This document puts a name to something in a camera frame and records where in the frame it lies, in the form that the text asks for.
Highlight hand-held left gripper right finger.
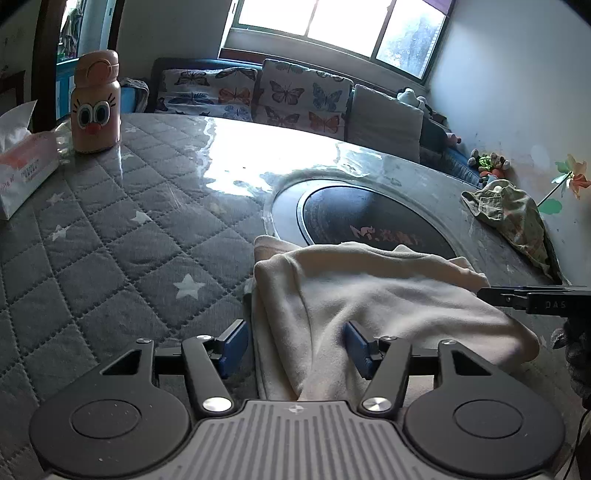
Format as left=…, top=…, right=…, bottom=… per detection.
left=344, top=320, right=494, bottom=415

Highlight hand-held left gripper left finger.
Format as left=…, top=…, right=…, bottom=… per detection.
left=99, top=318, right=250, bottom=415

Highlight cream long-sleeved sweater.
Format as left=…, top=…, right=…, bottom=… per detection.
left=251, top=234, right=541, bottom=403

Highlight hanging clothes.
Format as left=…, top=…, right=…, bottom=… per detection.
left=59, top=4, right=79, bottom=52

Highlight green camouflage hat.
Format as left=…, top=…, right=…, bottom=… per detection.
left=461, top=178, right=562, bottom=282

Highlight colourful plush toy bunch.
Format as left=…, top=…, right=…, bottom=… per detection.
left=467, top=148, right=511, bottom=179

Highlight round black inset hotplate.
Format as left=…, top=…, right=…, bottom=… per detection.
left=263, top=167, right=468, bottom=269

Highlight dark blue sofa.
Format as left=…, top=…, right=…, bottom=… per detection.
left=119, top=57, right=486, bottom=186

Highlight plain grey pillow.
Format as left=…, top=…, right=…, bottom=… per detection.
left=346, top=83, right=425, bottom=164

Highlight white plush toy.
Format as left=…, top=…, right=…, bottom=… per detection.
left=396, top=87, right=430, bottom=112

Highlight wide butterfly print pillow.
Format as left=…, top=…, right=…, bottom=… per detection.
left=154, top=68, right=260, bottom=123

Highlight square butterfly print pillow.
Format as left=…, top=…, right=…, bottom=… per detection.
left=252, top=58, right=354, bottom=140

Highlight pink cartoon-eyed water bottle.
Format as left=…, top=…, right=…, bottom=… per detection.
left=69, top=49, right=123, bottom=154

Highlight pink and white tissue box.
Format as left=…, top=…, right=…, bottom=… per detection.
left=0, top=99, right=61, bottom=222

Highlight dark wooden chair back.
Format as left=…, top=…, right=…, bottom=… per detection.
left=0, top=71, right=27, bottom=117

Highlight pinwheel flower wall decoration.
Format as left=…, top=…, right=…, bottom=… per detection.
left=536, top=154, right=591, bottom=216

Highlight window with dark frame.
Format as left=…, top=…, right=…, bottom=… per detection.
left=221, top=0, right=456, bottom=84

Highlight dark wooden door frame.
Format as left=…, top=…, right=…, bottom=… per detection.
left=34, top=0, right=126, bottom=136

